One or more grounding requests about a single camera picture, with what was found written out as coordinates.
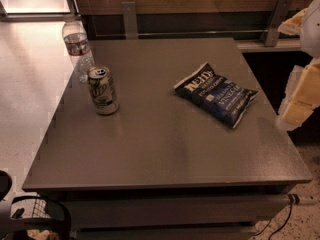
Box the green white soda can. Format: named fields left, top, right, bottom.
left=87, top=66, right=119, bottom=115

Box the black wire basket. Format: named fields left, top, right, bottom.
left=0, top=171, right=71, bottom=240

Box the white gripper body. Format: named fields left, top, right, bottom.
left=300, top=0, right=320, bottom=58

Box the left metal bracket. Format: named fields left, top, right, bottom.
left=122, top=1, right=138, bottom=39

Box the metal bracket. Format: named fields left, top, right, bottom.
left=122, top=1, right=138, bottom=39
left=262, top=0, right=293, bottom=47

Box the blue chip bag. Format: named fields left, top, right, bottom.
left=174, top=63, right=259, bottom=129

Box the right metal bracket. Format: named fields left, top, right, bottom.
left=262, top=0, right=293, bottom=47

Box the clear plastic water bottle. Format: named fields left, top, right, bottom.
left=62, top=14, right=94, bottom=84

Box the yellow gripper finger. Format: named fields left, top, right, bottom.
left=276, top=58, right=320, bottom=131
left=278, top=8, right=307, bottom=36

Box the black cable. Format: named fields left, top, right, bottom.
left=253, top=193, right=296, bottom=240

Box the window frame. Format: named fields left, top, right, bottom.
left=0, top=0, right=78, bottom=21

